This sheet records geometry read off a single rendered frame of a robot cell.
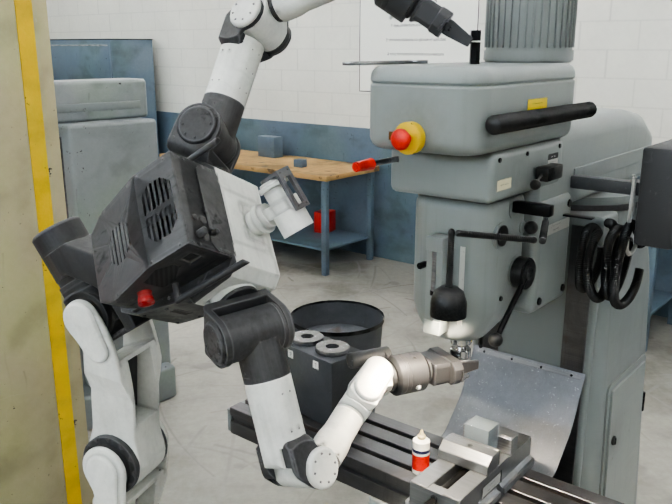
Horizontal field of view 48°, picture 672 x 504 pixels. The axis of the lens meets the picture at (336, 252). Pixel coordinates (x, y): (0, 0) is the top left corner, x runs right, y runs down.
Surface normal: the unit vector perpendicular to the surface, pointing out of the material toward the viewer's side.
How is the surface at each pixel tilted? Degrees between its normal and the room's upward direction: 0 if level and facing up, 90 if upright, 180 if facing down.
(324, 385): 90
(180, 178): 60
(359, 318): 86
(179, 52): 90
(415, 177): 90
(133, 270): 74
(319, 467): 70
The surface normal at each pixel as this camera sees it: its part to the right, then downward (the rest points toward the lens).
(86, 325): -0.35, 0.25
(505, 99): 0.78, 0.17
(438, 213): -0.63, 0.21
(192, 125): -0.18, -0.25
